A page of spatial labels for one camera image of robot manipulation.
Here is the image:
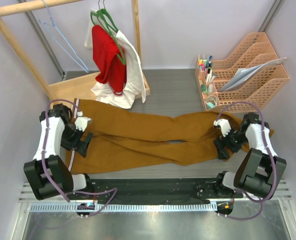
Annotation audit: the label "mint charger with cable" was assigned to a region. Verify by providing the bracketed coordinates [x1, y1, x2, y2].
[204, 95, 218, 110]

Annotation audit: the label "red shirt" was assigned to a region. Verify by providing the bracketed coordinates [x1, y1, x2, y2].
[91, 25, 127, 96]

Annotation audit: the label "green hanger front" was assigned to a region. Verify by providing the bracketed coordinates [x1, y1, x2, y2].
[98, 0, 126, 66]

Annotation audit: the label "light blue wire hanger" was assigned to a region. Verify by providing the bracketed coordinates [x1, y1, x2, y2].
[39, 0, 89, 73]

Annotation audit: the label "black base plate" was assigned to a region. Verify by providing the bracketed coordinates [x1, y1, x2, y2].
[85, 178, 243, 205]

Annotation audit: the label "mustard brown trousers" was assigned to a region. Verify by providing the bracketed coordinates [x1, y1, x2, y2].
[64, 98, 275, 174]

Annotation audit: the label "white shirt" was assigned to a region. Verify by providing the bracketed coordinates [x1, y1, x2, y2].
[84, 16, 147, 109]

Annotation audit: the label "pens in organizer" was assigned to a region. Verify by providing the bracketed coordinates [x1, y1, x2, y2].
[196, 55, 217, 86]

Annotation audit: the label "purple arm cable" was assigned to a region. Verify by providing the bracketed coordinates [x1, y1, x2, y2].
[40, 98, 119, 221]
[212, 100, 278, 221]

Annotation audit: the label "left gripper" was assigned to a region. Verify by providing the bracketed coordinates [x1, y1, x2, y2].
[60, 124, 93, 158]

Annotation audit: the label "green hanger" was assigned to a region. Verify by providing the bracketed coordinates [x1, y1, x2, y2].
[90, 0, 113, 36]
[98, 0, 126, 66]

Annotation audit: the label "grey paper folder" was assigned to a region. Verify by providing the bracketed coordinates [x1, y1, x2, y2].
[218, 57, 288, 93]

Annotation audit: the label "green eraser box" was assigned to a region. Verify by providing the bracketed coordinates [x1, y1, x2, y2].
[200, 84, 208, 95]

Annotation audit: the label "green hanger back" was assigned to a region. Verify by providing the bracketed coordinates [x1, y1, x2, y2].
[90, 0, 113, 36]

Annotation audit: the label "peach plastic desk organizer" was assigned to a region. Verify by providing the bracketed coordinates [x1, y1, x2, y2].
[195, 32, 290, 113]

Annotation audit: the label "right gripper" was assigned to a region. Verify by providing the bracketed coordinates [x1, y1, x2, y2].
[213, 126, 249, 160]

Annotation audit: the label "aluminium frame rail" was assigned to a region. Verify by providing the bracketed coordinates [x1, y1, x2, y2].
[18, 178, 292, 205]

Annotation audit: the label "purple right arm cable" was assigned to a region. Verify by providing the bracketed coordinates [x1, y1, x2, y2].
[212, 100, 278, 221]

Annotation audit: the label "wooden clothes rack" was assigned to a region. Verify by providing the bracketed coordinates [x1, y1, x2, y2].
[0, 0, 151, 102]

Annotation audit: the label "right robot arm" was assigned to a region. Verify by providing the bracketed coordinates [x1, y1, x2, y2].
[213, 112, 287, 199]

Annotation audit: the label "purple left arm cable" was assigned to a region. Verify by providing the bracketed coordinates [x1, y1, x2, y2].
[40, 98, 119, 221]

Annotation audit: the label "white slotted cable duct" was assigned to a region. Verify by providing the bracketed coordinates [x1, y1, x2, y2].
[30, 201, 218, 213]

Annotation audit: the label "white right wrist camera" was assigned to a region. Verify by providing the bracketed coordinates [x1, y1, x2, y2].
[213, 118, 232, 138]

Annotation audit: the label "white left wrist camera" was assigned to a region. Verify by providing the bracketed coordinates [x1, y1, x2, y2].
[74, 116, 92, 132]

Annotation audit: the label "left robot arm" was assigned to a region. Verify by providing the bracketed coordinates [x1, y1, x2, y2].
[23, 103, 94, 200]

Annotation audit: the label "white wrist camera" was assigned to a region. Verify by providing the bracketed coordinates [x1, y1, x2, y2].
[213, 118, 232, 138]
[74, 116, 92, 132]

